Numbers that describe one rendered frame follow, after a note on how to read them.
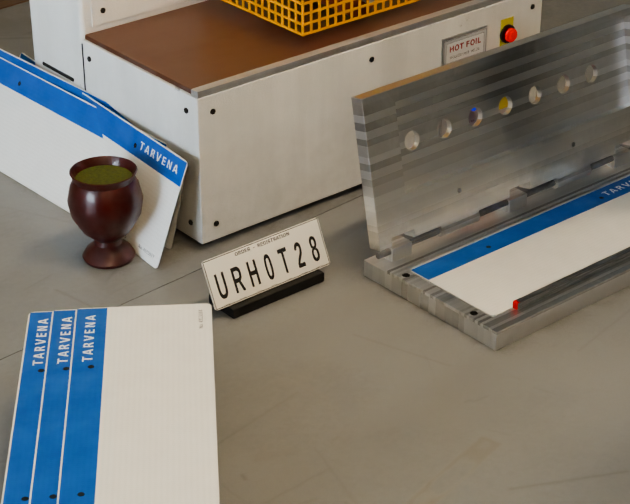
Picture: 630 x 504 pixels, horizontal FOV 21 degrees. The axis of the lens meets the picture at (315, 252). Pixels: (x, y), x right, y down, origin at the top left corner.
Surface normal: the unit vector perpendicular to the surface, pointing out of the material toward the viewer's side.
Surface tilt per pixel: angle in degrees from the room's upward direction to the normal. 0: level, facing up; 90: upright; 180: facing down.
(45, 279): 0
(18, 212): 0
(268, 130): 90
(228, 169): 90
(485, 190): 79
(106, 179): 0
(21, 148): 63
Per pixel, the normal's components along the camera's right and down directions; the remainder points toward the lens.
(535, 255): 0.00, -0.88
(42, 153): -0.66, -0.11
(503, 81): 0.63, 0.19
